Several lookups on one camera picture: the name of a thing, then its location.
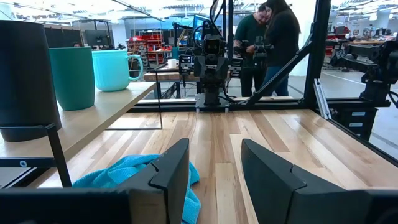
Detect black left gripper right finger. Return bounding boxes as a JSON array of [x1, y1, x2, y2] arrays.
[[241, 138, 398, 224]]

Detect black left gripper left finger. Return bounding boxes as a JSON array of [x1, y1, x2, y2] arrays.
[[118, 138, 190, 224]]

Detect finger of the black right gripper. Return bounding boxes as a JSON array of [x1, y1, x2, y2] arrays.
[[193, 55, 206, 79], [217, 57, 230, 81]]

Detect light turquoise mug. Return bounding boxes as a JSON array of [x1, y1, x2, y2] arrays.
[[91, 49, 144, 93]]

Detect dark teal cup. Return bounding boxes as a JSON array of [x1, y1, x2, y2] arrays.
[[49, 46, 96, 111]]

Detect black cup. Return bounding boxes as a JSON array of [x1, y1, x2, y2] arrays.
[[0, 20, 62, 142]]

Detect wooden background table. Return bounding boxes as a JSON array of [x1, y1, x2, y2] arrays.
[[143, 71, 200, 82]]

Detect person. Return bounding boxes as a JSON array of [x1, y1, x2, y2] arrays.
[[233, 2, 271, 97], [261, 0, 302, 97]]

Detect blue cloth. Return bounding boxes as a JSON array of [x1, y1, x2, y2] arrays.
[[72, 154, 202, 224]]

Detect red storage shelves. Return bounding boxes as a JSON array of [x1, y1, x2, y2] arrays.
[[126, 30, 172, 65]]

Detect black drawer cabinet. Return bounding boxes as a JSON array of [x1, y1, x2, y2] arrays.
[[334, 107, 379, 141]]

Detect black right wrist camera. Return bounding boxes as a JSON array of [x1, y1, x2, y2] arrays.
[[203, 34, 226, 57]]

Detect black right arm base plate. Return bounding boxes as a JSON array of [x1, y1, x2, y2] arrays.
[[195, 93, 230, 113]]

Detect black aluminium table frame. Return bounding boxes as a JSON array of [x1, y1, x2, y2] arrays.
[[127, 0, 398, 166]]

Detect wooden shelf black metal frame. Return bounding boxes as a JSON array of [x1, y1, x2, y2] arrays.
[[0, 70, 163, 189]]

